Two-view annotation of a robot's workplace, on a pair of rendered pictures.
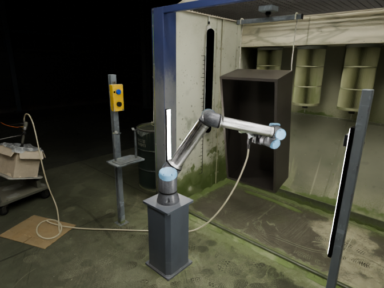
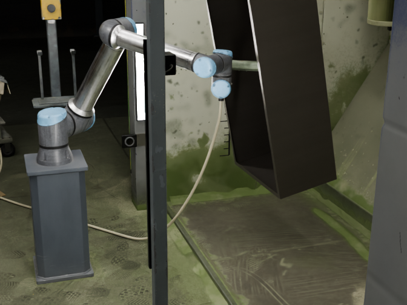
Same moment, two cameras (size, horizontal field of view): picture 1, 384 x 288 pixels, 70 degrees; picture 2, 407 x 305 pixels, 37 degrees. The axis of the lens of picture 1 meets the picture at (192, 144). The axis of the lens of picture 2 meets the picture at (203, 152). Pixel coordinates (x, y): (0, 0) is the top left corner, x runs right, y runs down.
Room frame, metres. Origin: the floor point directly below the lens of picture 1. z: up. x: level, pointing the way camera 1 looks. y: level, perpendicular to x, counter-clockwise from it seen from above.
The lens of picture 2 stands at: (-0.18, -2.04, 1.72)
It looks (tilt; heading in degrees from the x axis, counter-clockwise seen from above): 18 degrees down; 30
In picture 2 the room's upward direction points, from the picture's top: straight up
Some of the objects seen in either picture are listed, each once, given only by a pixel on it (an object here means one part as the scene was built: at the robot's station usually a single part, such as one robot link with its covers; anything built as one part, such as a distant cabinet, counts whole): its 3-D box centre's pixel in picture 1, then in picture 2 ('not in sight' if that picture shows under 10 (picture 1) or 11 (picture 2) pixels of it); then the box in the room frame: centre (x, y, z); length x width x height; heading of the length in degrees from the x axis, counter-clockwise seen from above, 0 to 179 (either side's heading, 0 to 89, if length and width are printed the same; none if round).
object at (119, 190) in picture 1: (117, 154); (56, 91); (2.78, 0.79, 0.82); 0.06 x 0.06 x 1.64; 48
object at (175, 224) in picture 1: (168, 233); (59, 215); (2.11, 0.19, 0.32); 0.31 x 0.31 x 0.64; 48
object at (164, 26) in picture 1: (165, 119); (143, 41); (3.10, 0.31, 1.14); 0.18 x 0.18 x 2.29; 48
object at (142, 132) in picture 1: (157, 155); not in sight; (3.86, 0.51, 0.44); 0.59 x 0.58 x 0.89; 29
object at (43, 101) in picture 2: (126, 145); (57, 75); (2.67, 0.66, 0.95); 0.26 x 0.15 x 0.32; 138
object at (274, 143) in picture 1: (271, 142); (221, 86); (2.31, -0.69, 1.11); 0.12 x 0.09 x 0.10; 27
